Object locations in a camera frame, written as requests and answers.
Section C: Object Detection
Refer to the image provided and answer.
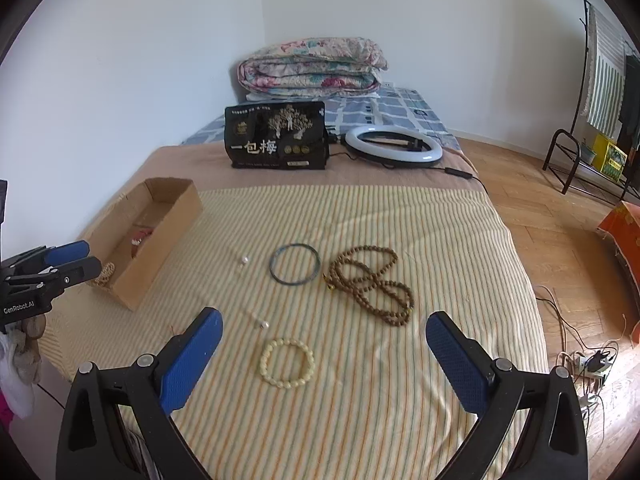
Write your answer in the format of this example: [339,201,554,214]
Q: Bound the brown cardboard box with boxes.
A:
[77,177,204,312]

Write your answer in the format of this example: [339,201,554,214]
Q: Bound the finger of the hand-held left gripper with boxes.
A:
[0,241,91,269]
[4,256,103,294]

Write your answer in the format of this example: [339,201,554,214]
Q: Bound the brown wooden bead necklace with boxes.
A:
[322,245,416,328]

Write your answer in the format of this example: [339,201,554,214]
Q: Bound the folded floral quilt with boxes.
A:
[237,39,388,97]

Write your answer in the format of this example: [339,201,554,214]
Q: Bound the white power strip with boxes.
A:
[557,350,608,391]

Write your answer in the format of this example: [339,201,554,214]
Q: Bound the black metal clothes rack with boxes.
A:
[572,0,640,126]

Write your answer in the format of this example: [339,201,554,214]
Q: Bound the dark thin bangle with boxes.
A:
[268,243,322,287]

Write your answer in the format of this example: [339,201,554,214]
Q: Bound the black snack bag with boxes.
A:
[224,101,329,172]

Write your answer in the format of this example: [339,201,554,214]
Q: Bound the striped yellow cloth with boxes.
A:
[37,182,551,480]

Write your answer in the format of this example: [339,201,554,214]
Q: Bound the yellow green box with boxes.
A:
[592,132,628,183]

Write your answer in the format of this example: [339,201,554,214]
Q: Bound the dark hanging garment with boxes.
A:
[617,52,640,148]

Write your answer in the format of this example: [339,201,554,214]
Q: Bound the black ring light cable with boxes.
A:
[434,164,488,195]

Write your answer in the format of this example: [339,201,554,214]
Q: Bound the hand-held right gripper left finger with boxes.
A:
[56,306,224,480]

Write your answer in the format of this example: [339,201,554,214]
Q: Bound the striped hanging cloth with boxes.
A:
[585,5,628,133]

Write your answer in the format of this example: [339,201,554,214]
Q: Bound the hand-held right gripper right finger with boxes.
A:
[425,310,590,480]

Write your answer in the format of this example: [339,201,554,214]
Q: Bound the blue patterned bedsheet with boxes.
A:
[181,85,453,147]

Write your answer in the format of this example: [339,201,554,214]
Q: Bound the black metal shoe rack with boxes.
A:
[542,129,640,206]

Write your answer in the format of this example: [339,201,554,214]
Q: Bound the cream bead bracelet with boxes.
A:
[259,337,316,389]

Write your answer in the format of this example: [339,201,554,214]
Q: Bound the white ring light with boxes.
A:
[341,125,444,167]

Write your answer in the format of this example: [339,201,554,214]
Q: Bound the brown blanket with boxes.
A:
[75,132,488,241]

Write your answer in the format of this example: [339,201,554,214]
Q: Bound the person's left hand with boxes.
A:
[0,314,47,418]

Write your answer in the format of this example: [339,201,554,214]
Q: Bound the red strap wristwatch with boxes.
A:
[131,228,153,257]

